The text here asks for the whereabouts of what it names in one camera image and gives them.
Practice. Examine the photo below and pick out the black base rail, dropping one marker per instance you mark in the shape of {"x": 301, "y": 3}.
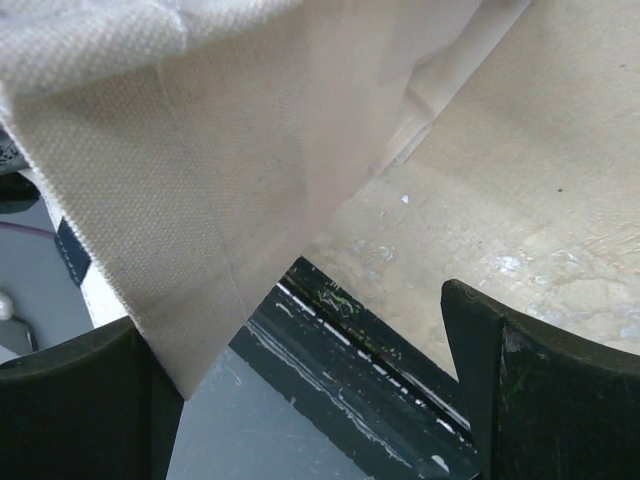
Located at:
{"x": 379, "y": 400}

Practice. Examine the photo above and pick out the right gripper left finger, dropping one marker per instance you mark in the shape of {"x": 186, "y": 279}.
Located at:
{"x": 98, "y": 406}

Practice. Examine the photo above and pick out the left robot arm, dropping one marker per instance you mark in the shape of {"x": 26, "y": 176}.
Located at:
{"x": 18, "y": 195}

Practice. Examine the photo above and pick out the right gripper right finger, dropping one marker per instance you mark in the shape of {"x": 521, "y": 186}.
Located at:
{"x": 542, "y": 403}

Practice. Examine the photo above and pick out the beige canvas bag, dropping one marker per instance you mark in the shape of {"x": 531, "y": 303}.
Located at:
{"x": 196, "y": 148}

